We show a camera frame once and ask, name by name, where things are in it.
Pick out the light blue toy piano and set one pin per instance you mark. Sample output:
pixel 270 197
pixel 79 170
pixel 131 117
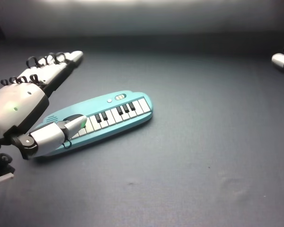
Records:
pixel 132 99

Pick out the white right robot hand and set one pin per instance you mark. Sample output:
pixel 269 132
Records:
pixel 16 99

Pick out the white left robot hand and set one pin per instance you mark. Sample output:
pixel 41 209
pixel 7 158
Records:
pixel 280 60

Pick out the grey table cloth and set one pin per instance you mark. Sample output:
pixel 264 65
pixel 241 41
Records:
pixel 180 170

